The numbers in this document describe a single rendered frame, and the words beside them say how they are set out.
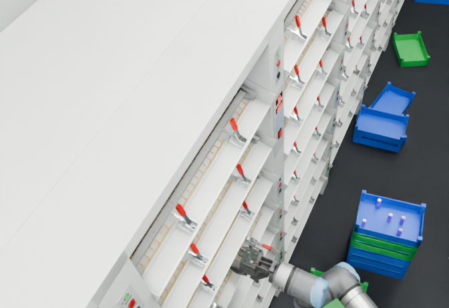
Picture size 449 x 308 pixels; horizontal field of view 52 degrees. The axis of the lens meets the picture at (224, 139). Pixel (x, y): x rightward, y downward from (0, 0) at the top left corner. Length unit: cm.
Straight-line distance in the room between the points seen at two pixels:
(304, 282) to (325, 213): 138
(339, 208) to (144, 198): 215
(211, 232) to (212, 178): 21
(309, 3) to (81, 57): 79
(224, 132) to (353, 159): 198
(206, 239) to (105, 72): 52
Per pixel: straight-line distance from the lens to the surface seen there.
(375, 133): 311
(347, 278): 169
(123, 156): 93
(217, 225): 132
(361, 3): 234
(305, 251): 277
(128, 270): 88
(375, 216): 246
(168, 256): 108
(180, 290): 126
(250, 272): 160
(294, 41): 148
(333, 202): 294
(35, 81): 117
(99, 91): 108
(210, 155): 119
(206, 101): 99
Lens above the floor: 252
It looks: 52 degrees down
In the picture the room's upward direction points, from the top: 9 degrees counter-clockwise
